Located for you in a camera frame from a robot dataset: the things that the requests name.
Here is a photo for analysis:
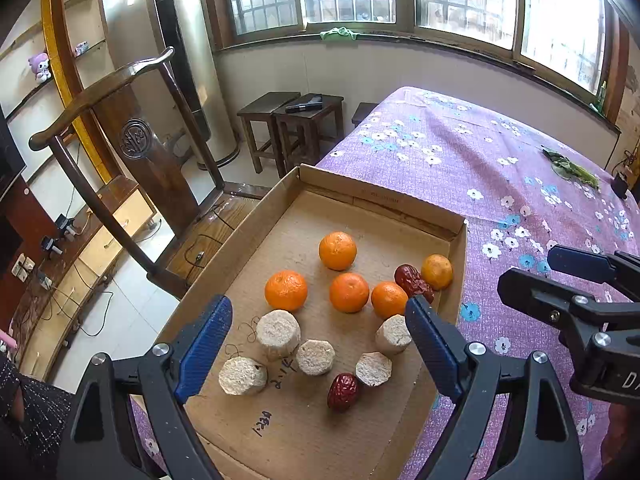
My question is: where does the dark wooden carved chair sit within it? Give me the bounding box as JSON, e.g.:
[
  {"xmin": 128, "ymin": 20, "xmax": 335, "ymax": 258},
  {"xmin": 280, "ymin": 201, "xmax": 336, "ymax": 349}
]
[{"xmin": 28, "ymin": 46, "xmax": 273, "ymax": 301}]

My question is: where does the orange mandarin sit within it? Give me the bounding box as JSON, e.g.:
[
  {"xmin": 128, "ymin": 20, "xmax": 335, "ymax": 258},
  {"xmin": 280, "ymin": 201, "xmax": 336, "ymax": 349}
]
[
  {"xmin": 370, "ymin": 281, "xmax": 409, "ymax": 320},
  {"xmin": 329, "ymin": 272, "xmax": 371, "ymax": 314},
  {"xmin": 264, "ymin": 270, "xmax": 308, "ymax": 312},
  {"xmin": 421, "ymin": 254, "xmax": 454, "ymax": 291},
  {"xmin": 318, "ymin": 231, "xmax": 358, "ymax": 271}
]

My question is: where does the white power strip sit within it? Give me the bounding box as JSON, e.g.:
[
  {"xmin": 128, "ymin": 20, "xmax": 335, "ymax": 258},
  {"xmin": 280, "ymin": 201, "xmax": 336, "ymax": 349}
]
[{"xmin": 11, "ymin": 254, "xmax": 37, "ymax": 281}]

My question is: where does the dark wooden stool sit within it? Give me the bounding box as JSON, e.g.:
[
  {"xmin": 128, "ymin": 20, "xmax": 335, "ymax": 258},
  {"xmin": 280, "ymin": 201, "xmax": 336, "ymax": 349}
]
[
  {"xmin": 272, "ymin": 94, "xmax": 346, "ymax": 167},
  {"xmin": 236, "ymin": 91, "xmax": 302, "ymax": 175},
  {"xmin": 351, "ymin": 102, "xmax": 381, "ymax": 128}
]

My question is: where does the beige puffed rice cake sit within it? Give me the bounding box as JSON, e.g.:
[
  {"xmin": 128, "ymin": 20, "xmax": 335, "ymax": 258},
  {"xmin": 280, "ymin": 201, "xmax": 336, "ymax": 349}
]
[{"xmin": 256, "ymin": 310, "xmax": 302, "ymax": 361}]

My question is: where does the purple plush toy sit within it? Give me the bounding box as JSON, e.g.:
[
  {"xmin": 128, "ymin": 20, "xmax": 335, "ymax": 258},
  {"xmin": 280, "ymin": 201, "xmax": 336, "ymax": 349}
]
[{"xmin": 27, "ymin": 52, "xmax": 52, "ymax": 84}]

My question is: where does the green cloth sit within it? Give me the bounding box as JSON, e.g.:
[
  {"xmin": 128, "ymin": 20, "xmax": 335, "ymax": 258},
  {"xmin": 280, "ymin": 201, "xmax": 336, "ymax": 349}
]
[{"xmin": 320, "ymin": 26, "xmax": 360, "ymax": 42}]

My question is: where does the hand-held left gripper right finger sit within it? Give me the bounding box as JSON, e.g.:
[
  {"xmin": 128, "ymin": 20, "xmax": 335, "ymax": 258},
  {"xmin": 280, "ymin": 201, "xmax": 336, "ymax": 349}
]
[{"xmin": 404, "ymin": 295, "xmax": 586, "ymax": 480}]

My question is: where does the dried red date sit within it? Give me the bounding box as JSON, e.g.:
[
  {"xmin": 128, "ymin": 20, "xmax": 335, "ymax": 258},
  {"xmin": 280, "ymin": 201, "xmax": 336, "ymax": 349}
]
[
  {"xmin": 327, "ymin": 372, "xmax": 361, "ymax": 413},
  {"xmin": 393, "ymin": 263, "xmax": 435, "ymax": 305}
]

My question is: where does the black remote control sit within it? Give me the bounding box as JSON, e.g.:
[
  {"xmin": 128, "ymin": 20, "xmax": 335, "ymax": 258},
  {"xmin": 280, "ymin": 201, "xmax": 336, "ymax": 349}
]
[{"xmin": 285, "ymin": 95, "xmax": 325, "ymax": 113}]

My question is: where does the low wooden television cabinet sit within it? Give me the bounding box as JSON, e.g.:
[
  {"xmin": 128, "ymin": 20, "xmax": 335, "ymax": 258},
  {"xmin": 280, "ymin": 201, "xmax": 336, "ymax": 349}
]
[{"xmin": 15, "ymin": 175, "xmax": 166, "ymax": 381}]

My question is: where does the shallow cardboard box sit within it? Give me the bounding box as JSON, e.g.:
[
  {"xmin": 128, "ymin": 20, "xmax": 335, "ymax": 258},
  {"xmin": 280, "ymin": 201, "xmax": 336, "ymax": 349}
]
[{"xmin": 127, "ymin": 162, "xmax": 468, "ymax": 480}]

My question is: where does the green leafy vegetable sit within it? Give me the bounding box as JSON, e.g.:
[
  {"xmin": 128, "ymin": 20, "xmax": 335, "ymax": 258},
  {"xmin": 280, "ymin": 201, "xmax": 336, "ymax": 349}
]
[{"xmin": 541, "ymin": 146, "xmax": 600, "ymax": 190}]

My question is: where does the gold framed wall shelf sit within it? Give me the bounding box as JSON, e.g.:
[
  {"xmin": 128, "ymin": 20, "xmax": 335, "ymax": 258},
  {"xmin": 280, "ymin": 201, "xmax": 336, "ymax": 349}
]
[{"xmin": 0, "ymin": 0, "xmax": 131, "ymax": 186}]

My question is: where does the purple floral tablecloth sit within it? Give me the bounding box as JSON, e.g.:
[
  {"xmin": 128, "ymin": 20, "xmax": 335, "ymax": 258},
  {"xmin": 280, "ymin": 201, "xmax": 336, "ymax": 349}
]
[{"xmin": 130, "ymin": 86, "xmax": 640, "ymax": 480}]

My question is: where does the person's black tweed garment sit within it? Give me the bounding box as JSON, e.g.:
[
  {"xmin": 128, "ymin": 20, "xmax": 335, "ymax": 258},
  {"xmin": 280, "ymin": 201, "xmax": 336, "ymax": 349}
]
[{"xmin": 0, "ymin": 352, "xmax": 76, "ymax": 480}]

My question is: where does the black television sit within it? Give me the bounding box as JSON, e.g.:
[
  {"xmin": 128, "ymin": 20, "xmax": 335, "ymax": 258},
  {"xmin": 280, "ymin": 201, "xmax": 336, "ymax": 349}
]
[{"xmin": 0, "ymin": 110, "xmax": 28, "ymax": 201}]

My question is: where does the champagne tower air conditioner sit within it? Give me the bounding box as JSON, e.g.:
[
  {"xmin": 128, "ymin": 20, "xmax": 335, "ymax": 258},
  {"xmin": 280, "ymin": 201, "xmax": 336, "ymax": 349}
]
[{"xmin": 141, "ymin": 0, "xmax": 240, "ymax": 171}]

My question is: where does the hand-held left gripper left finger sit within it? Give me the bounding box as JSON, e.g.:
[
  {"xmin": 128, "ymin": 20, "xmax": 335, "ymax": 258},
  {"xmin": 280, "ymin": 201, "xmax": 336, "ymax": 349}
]
[{"xmin": 55, "ymin": 294, "xmax": 234, "ymax": 480}]

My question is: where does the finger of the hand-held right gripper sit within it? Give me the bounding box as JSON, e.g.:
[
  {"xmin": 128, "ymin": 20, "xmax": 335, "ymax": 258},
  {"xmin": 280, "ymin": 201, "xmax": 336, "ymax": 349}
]
[
  {"xmin": 497, "ymin": 267, "xmax": 640, "ymax": 357},
  {"xmin": 546, "ymin": 245, "xmax": 640, "ymax": 306}
]

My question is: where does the window with metal bars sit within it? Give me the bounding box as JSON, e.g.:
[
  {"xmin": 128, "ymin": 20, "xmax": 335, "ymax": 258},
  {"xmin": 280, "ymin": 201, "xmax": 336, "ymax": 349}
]
[{"xmin": 197, "ymin": 0, "xmax": 631, "ymax": 91}]

